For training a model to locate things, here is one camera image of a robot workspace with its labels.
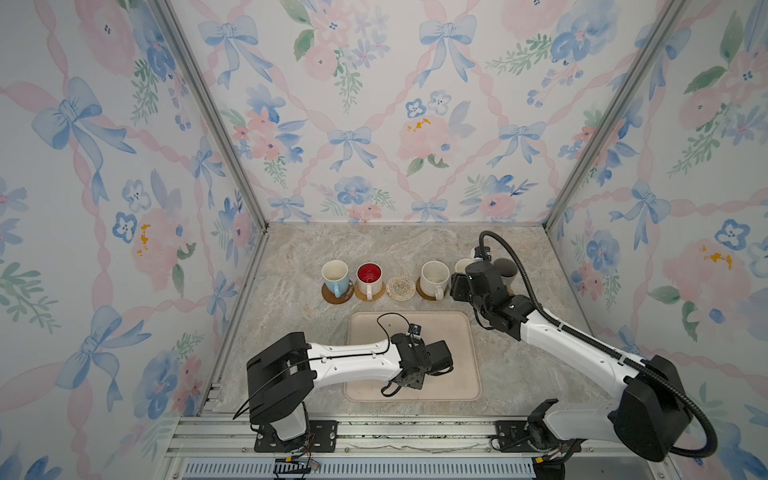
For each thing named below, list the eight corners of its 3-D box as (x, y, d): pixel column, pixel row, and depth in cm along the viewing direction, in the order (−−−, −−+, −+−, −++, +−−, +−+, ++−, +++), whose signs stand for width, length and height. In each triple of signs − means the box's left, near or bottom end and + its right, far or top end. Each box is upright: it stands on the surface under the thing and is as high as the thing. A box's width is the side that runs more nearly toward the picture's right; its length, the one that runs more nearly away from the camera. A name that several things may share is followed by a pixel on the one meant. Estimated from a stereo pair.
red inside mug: (356, 305, 100) (354, 291, 93) (359, 276, 107) (357, 261, 100) (382, 305, 100) (381, 291, 93) (382, 276, 107) (382, 261, 101)
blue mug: (338, 308, 98) (334, 291, 90) (323, 284, 104) (318, 266, 96) (359, 297, 101) (356, 279, 93) (343, 274, 107) (339, 255, 99)
